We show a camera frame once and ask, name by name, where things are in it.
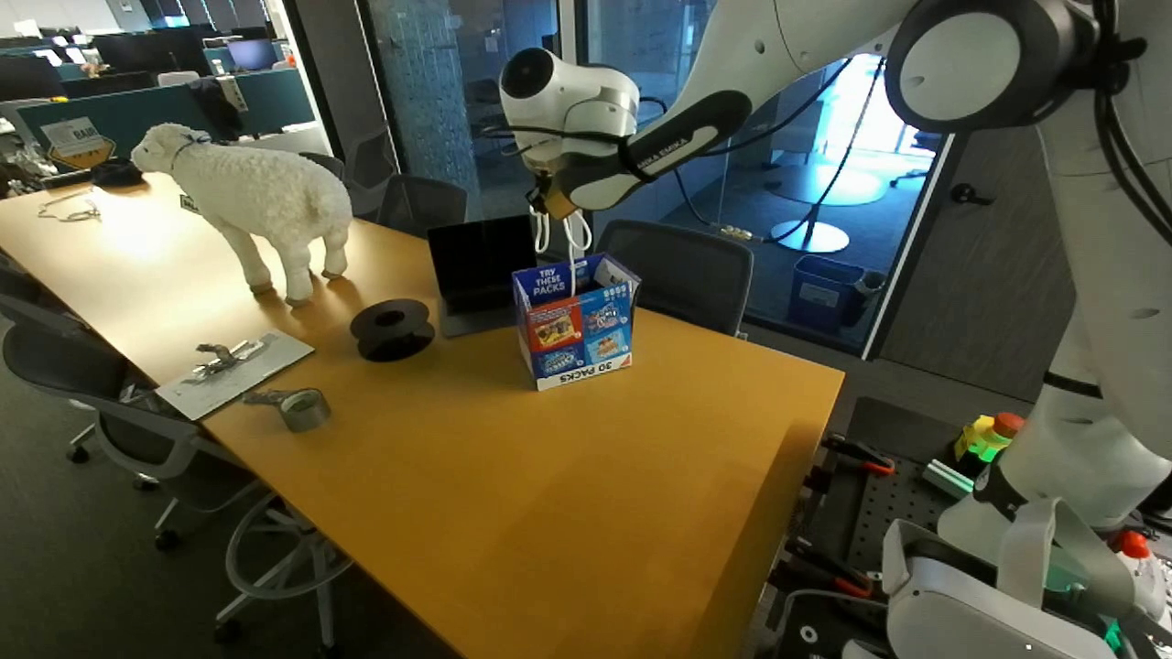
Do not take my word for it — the black perforated mounting board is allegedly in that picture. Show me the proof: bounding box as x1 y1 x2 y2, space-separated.
753 396 1022 659

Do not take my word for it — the white curved device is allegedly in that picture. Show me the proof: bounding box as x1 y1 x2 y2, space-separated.
880 492 1152 659

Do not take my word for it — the clipboard with paper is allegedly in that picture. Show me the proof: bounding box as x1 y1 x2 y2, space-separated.
150 328 317 423

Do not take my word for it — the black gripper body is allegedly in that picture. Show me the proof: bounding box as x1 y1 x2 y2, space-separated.
519 144 587 204

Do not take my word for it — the dark office chair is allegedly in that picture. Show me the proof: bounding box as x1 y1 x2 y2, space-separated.
0 288 266 554

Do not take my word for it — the red handled tool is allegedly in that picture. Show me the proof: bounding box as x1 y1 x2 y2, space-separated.
820 436 902 483

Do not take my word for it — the large grey office chair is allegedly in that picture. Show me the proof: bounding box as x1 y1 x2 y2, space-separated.
598 216 757 342

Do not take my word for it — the black laptop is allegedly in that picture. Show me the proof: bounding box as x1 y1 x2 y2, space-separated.
424 213 541 342

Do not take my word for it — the black object on table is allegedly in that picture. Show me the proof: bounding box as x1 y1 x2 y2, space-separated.
87 156 145 189

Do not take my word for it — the green yellow red button box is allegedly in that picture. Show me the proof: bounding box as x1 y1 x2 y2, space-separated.
918 409 1030 497

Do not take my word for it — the white rope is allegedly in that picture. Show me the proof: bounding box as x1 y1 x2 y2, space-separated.
524 200 602 304

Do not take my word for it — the white ring base stool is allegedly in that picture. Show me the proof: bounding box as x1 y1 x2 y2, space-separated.
205 488 359 653

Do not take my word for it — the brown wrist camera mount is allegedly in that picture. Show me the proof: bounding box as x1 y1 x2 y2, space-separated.
541 179 594 227

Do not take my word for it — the yellowish box with paper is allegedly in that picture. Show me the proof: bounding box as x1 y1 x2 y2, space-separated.
32 113 122 171

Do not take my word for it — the teal desk partition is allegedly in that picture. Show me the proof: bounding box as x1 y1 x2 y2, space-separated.
0 66 323 161

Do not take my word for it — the black filament spool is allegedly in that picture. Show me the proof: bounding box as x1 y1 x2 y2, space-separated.
347 296 441 365

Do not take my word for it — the white sheep figure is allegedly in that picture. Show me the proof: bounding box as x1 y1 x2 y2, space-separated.
123 116 359 306

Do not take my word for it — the blue printed cardboard box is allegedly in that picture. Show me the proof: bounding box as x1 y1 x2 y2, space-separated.
508 254 645 396

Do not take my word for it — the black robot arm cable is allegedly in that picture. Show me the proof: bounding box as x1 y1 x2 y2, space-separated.
499 0 1172 250

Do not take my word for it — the blue bin behind glass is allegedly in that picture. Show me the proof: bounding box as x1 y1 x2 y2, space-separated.
785 254 887 335

